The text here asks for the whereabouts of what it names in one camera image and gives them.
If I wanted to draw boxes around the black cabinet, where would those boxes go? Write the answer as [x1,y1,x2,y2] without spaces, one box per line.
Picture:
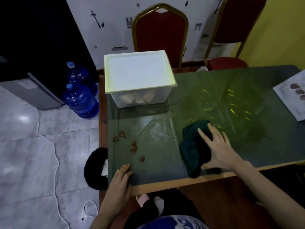
[0,0,98,84]

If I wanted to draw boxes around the grey water dispenser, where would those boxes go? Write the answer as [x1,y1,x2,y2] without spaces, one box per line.
[0,73,65,110]

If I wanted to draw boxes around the white printed picture sheet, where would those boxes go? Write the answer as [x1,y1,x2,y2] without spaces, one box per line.
[272,70,305,121]

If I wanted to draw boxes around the person's black trousers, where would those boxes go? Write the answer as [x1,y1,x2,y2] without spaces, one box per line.
[123,188,208,229]

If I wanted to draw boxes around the white storage box lid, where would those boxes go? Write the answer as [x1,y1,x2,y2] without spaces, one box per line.
[104,50,178,94]

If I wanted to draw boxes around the blue water jug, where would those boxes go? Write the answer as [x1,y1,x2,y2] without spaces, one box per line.
[63,83,99,119]
[65,61,98,97]

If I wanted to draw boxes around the red gold-framed chair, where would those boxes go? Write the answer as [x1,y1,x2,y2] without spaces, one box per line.
[131,3,189,69]
[204,0,267,71]

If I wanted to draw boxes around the brown crumbs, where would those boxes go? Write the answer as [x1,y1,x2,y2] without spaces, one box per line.
[112,130,146,163]

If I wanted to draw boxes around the dark green cloth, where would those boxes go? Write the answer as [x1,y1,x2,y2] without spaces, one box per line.
[179,120,221,178]

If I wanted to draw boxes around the person's right forearm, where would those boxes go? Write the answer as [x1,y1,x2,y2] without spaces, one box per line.
[232,159,305,229]

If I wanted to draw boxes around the black waste bin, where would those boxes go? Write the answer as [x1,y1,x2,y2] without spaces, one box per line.
[83,147,109,191]

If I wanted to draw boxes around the looped white cable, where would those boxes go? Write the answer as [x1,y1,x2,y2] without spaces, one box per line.
[83,200,99,216]

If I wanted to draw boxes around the clear plastic storage box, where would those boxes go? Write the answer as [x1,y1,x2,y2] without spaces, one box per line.
[109,52,173,108]

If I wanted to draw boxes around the person's blue white shirt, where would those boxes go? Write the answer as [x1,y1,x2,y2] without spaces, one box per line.
[135,216,210,229]

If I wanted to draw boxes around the person's right hand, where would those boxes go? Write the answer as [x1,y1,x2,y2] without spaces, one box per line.
[197,123,243,171]

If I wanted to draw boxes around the person's left hand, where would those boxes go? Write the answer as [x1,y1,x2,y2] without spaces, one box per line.
[107,163,133,212]

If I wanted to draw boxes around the pink slipper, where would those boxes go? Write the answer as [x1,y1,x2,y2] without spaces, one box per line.
[135,194,151,208]

